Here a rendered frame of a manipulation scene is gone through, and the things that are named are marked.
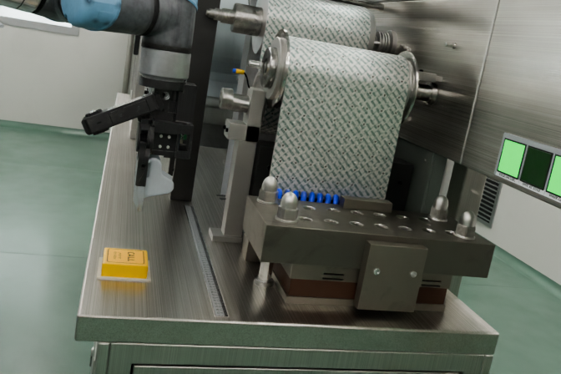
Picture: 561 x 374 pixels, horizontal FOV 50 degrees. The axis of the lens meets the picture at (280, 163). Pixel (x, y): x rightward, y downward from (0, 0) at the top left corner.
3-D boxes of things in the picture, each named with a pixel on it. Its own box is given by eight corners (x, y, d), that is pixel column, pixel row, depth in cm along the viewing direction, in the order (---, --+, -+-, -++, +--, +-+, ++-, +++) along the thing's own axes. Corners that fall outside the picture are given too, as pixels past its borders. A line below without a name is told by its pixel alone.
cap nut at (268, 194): (255, 197, 105) (259, 172, 104) (275, 199, 106) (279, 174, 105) (259, 203, 101) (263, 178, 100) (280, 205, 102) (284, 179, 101)
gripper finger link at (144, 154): (145, 189, 91) (152, 132, 89) (135, 188, 90) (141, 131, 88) (144, 181, 95) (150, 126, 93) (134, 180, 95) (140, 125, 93)
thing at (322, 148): (265, 195, 111) (282, 96, 107) (381, 207, 117) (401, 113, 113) (266, 196, 110) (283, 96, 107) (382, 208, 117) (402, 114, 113)
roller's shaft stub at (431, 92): (393, 98, 121) (398, 77, 120) (425, 103, 123) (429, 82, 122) (403, 101, 117) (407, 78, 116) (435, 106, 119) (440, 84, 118)
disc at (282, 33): (260, 103, 120) (272, 28, 117) (263, 103, 120) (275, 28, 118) (278, 113, 106) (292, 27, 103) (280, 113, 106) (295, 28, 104)
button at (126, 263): (103, 260, 100) (103, 246, 99) (145, 263, 101) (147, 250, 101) (100, 277, 93) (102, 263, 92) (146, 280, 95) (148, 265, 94)
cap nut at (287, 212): (272, 214, 96) (277, 188, 95) (294, 216, 97) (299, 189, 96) (277, 222, 93) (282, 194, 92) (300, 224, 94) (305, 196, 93)
